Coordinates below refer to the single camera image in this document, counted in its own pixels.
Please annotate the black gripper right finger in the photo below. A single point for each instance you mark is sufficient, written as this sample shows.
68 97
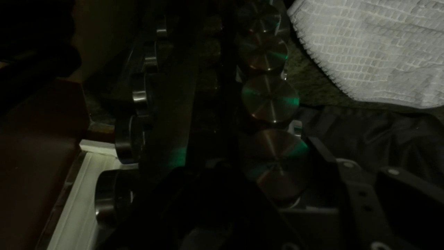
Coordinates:
392 209

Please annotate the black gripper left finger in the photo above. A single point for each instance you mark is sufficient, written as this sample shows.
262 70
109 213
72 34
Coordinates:
216 213

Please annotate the round metal lid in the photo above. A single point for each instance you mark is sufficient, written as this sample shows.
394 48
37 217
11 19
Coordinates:
277 162

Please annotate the metal spice jar stand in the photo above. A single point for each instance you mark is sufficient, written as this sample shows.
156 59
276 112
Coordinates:
202 92

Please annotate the black fabric curtain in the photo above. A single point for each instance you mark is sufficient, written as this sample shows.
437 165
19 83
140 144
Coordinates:
369 140

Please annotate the white plastic container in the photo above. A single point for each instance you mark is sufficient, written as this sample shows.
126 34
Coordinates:
83 199

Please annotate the grey waffle weave towel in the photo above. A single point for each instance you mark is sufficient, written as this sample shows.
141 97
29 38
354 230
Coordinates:
378 51

